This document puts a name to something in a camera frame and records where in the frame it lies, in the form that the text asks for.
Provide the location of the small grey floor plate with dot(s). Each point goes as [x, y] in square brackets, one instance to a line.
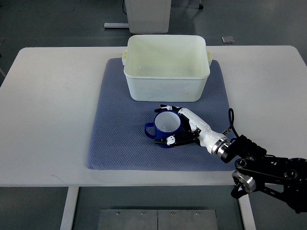
[227, 39]

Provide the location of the blue enamel mug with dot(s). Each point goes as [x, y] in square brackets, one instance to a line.
[165, 124]

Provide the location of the left white table leg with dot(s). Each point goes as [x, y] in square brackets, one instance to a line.
[69, 208]

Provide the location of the white plastic box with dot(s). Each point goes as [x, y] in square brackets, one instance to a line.
[166, 68]

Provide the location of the white base bar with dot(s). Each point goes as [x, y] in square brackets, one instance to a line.
[116, 25]

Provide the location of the blue textured mat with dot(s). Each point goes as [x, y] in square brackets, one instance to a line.
[118, 140]

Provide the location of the white table leg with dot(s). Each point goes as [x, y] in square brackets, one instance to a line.
[69, 208]
[246, 213]

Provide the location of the right white table leg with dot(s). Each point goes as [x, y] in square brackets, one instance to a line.
[246, 213]

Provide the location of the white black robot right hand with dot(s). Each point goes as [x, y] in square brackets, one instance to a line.
[195, 131]

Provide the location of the white cabinet pedestal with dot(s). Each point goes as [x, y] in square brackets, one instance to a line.
[148, 16]

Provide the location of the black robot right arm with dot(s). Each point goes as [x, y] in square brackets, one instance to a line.
[256, 171]

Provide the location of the grey metal floor plate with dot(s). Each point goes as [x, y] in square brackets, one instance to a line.
[151, 219]

